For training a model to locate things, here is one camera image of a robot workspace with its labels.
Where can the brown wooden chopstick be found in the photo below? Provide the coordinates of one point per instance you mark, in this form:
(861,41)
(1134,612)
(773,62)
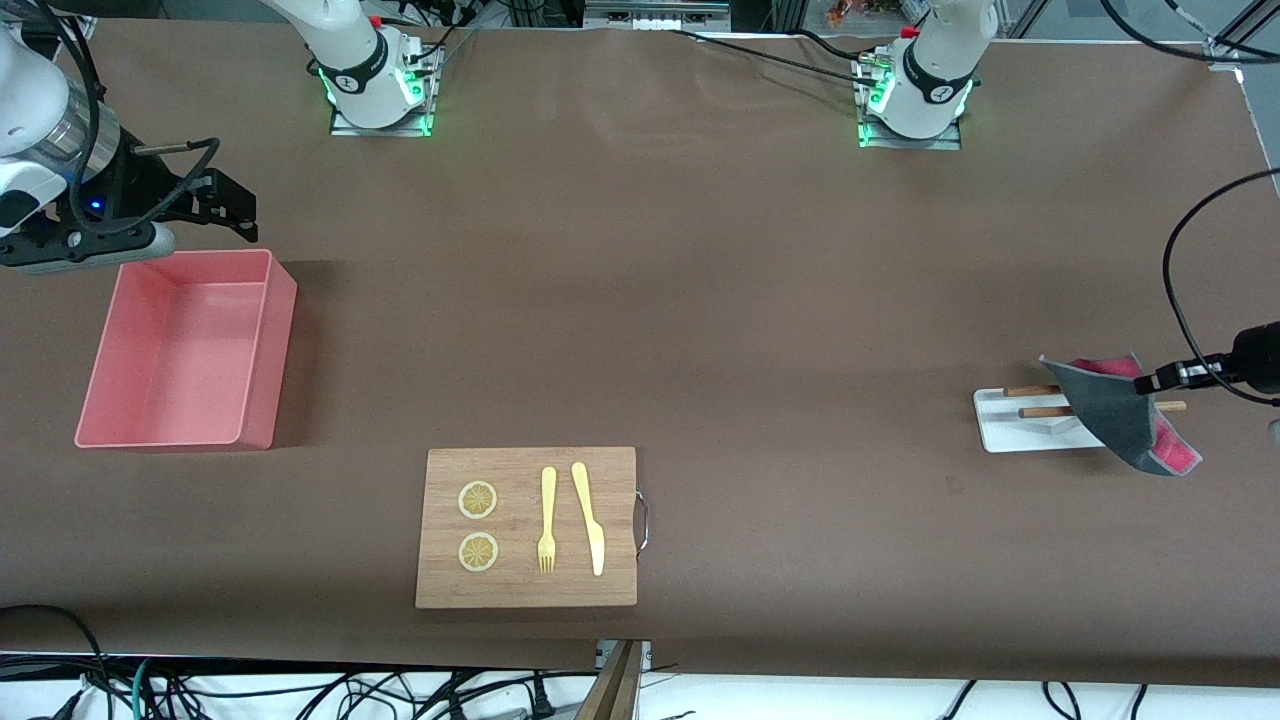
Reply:
(1025,391)
(1040,411)

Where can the wooden beam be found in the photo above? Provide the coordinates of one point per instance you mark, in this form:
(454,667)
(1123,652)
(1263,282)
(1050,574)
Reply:
(615,690)

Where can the yellow plastic fork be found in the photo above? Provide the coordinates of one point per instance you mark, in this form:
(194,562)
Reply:
(547,500)

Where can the black power plug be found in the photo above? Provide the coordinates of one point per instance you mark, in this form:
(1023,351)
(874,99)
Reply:
(543,702)

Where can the pink plastic bin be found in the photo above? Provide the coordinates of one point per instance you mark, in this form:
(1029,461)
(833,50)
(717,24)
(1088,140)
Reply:
(180,350)

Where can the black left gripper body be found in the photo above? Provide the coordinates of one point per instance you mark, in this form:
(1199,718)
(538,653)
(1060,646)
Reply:
(1262,358)

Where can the wooden cutting board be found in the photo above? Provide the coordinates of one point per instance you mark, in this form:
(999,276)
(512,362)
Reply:
(520,590)

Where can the metal bracket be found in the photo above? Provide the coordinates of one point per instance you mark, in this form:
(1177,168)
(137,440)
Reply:
(646,652)

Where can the lemon slice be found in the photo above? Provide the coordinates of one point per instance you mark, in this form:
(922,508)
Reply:
(478,500)
(478,552)

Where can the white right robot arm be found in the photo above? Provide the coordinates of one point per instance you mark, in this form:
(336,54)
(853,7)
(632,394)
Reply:
(25,80)

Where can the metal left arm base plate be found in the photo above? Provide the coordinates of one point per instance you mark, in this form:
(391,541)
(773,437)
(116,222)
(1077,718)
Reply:
(868,138)

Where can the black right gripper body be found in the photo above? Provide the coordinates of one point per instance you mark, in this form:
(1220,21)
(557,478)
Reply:
(133,187)

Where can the white chopstick rest tray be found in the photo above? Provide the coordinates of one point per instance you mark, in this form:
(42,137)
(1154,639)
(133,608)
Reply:
(1000,430)

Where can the yellow plastic knife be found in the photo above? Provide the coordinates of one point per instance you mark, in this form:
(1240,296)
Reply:
(590,520)

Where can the grey and pink cloth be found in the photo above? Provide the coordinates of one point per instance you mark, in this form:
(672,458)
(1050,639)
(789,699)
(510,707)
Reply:
(1115,410)

